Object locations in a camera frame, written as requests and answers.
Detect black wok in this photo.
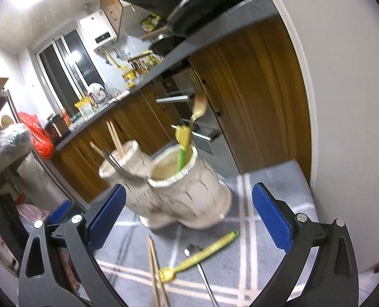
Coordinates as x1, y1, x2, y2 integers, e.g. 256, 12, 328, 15
126, 35, 187, 63

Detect window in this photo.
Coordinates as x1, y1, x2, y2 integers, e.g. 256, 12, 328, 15
36, 29, 105, 117

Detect yellow plastic spoon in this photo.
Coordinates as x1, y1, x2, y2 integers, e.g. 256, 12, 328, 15
160, 230, 239, 283

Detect wooden cabinets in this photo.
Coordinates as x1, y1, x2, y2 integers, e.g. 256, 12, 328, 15
51, 16, 311, 202
100, 0, 123, 35

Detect grey kitchen countertop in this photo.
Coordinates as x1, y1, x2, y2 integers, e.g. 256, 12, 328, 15
53, 0, 277, 153

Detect white ceramic utensil holder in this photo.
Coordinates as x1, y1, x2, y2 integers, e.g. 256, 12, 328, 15
99, 141, 232, 230

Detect grey plaid table cloth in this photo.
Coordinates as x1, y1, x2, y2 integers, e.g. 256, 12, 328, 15
94, 161, 318, 306

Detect red plastic bag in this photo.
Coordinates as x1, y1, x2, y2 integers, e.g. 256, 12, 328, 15
18, 112, 55, 160

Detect wooden upper cabinets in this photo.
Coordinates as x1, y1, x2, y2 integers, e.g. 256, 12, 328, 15
100, 0, 123, 35

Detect wooden lower cabinets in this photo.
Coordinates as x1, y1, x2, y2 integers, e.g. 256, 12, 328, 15
51, 16, 311, 202

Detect yellow plastic utensil in holder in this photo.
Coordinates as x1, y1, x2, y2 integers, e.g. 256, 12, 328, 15
175, 125, 191, 173

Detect white water heater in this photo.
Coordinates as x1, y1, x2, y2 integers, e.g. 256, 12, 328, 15
79, 10, 117, 50

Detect silver utensil handle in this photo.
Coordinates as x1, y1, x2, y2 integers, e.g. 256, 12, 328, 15
104, 149, 144, 184

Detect gold fork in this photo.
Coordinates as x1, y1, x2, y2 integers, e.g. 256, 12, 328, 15
189, 69, 208, 130

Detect stainless steel oven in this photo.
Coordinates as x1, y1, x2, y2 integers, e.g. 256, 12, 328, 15
154, 70, 238, 177

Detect wooden chopstick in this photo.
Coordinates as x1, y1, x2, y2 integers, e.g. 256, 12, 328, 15
147, 237, 160, 307
148, 235, 170, 307
106, 120, 125, 158

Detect silver metal spoon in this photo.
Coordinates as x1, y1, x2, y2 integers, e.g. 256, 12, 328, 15
184, 244, 219, 307

